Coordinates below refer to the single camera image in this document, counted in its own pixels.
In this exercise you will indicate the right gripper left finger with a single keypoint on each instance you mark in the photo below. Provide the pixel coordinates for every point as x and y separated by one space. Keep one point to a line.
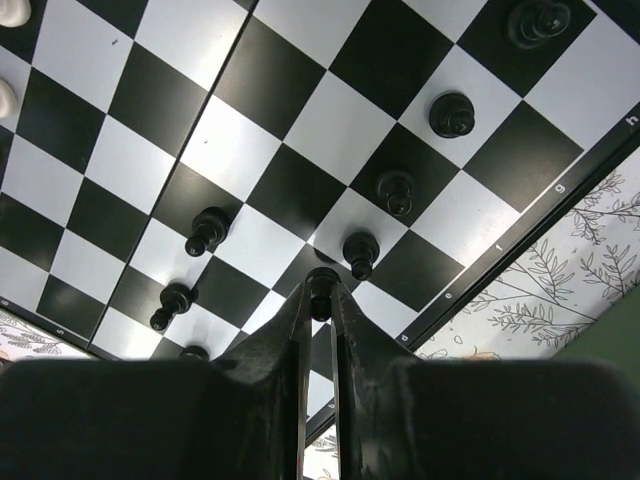
239 416

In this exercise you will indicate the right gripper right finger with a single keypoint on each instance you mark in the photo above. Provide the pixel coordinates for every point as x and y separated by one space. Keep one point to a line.
402 417

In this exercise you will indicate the black and white chessboard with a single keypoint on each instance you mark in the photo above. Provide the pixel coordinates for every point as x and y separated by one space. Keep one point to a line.
135 116

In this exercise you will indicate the green plastic tray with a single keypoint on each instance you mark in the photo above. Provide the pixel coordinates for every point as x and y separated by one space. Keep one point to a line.
614 338

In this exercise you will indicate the white pawn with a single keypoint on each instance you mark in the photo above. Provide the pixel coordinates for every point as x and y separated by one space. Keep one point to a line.
8 99
14 13

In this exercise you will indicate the black pawn on board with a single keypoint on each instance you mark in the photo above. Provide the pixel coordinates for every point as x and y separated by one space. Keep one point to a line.
532 24
361 250
451 115
209 229
394 189
175 299

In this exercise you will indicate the black pawn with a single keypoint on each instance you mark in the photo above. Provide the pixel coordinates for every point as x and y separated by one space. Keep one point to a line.
394 189
321 281
175 299
209 229
451 115
532 24
361 250

